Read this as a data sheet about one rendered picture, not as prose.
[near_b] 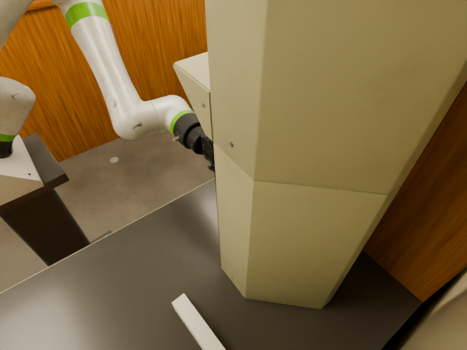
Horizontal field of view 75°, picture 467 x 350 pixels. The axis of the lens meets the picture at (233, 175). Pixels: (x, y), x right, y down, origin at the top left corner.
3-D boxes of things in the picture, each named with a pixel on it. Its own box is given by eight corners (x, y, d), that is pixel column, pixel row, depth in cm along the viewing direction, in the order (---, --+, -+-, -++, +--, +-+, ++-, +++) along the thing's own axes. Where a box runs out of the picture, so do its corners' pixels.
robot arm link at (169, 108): (179, 86, 96) (178, 116, 103) (142, 92, 90) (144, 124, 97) (203, 106, 89) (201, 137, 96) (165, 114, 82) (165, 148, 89)
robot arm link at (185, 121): (201, 107, 88) (203, 132, 95) (165, 121, 83) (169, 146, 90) (213, 117, 85) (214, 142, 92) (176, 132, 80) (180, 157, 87)
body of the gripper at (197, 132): (187, 153, 88) (204, 171, 83) (184, 129, 82) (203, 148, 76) (208, 143, 91) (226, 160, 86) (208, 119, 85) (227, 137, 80)
